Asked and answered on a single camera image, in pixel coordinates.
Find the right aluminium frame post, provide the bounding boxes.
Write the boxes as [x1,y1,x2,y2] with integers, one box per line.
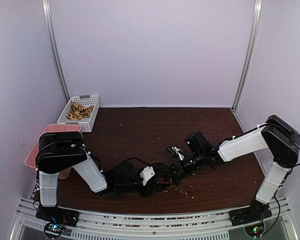
[231,0,264,114]

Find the white perforated plastic basket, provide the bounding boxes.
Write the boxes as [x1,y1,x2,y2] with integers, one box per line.
[56,95,100,133]

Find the dark red patterned tie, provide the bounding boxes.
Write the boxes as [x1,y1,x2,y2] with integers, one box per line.
[154,177,182,193]

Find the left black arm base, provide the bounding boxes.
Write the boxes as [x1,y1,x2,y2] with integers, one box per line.
[35,204,80,227]

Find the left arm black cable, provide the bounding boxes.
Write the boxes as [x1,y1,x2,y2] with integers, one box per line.
[94,156,168,176]

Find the aluminium frame post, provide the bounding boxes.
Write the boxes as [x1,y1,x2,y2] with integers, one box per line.
[231,0,264,114]
[42,0,70,102]

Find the aluminium front rail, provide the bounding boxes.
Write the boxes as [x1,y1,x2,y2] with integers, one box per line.
[7,197,300,240]

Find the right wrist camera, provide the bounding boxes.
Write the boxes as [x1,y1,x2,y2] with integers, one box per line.
[166,146,188,161]

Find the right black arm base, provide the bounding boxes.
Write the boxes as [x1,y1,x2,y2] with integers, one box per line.
[228,198,272,226]

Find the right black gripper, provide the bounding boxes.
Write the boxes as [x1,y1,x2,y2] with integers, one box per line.
[164,151,205,179]

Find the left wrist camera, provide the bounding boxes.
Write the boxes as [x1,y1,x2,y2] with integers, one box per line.
[138,166,162,187]

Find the left aluminium frame post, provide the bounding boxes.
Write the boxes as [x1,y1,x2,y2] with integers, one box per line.
[42,0,70,102]

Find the leopard print tie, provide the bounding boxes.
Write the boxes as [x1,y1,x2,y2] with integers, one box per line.
[66,101,94,121]

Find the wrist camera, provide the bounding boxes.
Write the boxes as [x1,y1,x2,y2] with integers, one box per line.
[138,166,162,187]
[166,146,188,161]

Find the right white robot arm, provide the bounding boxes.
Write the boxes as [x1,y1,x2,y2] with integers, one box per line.
[165,115,300,221]

